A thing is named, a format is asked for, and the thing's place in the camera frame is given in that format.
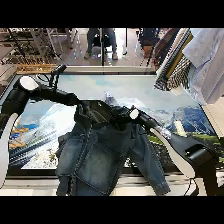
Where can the blue denim jacket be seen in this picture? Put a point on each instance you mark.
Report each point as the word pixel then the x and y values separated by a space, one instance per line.
pixel 96 156

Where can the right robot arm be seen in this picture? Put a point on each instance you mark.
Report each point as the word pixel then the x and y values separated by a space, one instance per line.
pixel 186 148

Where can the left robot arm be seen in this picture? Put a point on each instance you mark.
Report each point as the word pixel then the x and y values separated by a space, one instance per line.
pixel 50 94

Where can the striped shirt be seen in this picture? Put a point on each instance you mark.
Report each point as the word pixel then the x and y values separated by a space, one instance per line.
pixel 173 71

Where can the person's legs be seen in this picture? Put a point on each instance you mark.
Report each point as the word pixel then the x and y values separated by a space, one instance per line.
pixel 111 38

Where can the light blue shirt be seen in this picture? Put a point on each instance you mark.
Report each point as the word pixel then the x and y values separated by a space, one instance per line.
pixel 208 60

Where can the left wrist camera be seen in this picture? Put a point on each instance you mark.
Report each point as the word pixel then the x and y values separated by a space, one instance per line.
pixel 58 69

